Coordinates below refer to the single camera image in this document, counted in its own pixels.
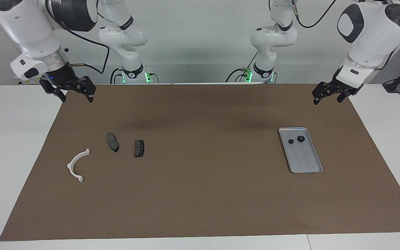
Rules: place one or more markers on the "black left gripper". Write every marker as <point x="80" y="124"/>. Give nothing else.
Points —
<point x="332" y="86"/>

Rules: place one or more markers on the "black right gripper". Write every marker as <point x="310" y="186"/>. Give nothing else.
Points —
<point x="66" y="78"/>

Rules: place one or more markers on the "large black bearing gear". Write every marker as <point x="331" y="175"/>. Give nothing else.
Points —
<point x="300" y="139"/>

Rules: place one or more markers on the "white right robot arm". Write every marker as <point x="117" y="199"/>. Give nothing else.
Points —
<point x="30" y="34"/>

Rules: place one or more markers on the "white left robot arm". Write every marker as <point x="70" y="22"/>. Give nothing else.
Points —
<point x="366" y="38"/>

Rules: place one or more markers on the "grey metal tray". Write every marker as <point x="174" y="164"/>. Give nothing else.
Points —
<point x="304" y="159"/>

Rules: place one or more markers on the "curved dark brake pad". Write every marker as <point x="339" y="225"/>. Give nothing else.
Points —
<point x="112" y="141"/>

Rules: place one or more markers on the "rectangular dark brake pad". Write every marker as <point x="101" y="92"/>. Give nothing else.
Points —
<point x="139" y="148"/>

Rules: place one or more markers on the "brown table mat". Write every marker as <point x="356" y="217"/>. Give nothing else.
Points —
<point x="200" y="194"/>

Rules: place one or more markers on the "white wall box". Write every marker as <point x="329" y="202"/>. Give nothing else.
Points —
<point x="30" y="81"/>

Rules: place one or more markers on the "white curved plastic bracket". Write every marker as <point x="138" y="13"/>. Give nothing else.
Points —
<point x="71" y="166"/>

